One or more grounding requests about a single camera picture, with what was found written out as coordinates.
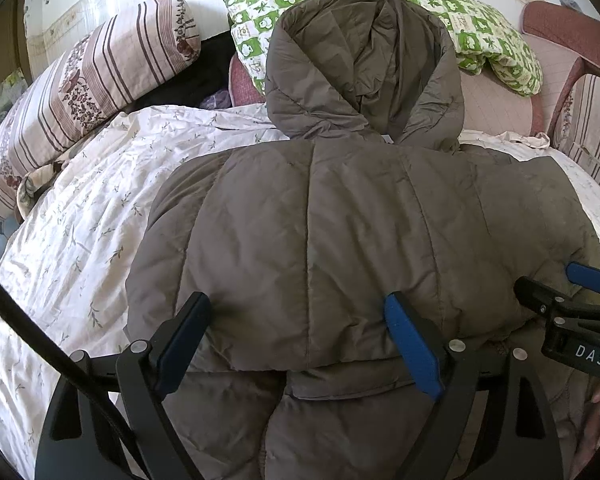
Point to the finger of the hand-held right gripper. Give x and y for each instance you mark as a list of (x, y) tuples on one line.
[(587, 277), (532, 295)]

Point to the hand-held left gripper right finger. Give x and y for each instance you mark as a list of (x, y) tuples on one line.
[(412, 350)]

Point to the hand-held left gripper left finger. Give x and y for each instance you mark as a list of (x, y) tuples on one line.
[(185, 340)]

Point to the olive puffer jacket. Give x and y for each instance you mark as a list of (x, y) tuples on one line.
[(330, 210)]

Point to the person's right hand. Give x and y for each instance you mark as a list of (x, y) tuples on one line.
[(596, 425)]

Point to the white leaf-print quilt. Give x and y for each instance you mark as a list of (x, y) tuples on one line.
[(80, 235)]

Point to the striped floral cushion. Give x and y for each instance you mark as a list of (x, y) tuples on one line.
[(80, 85), (590, 110)]

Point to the floral cloth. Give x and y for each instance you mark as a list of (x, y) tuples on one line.
[(35, 182)]

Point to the purple cloth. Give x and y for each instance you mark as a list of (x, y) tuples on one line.
[(215, 98)]

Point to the black cloth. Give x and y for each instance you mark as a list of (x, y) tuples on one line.
[(190, 80)]

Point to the small grey cloth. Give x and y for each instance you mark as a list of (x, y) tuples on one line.
[(571, 5)]

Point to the green white checkered pillow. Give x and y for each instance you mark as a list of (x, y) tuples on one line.
[(480, 25)]

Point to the wooden door frame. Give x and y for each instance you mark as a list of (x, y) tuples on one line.
[(0, 45)]

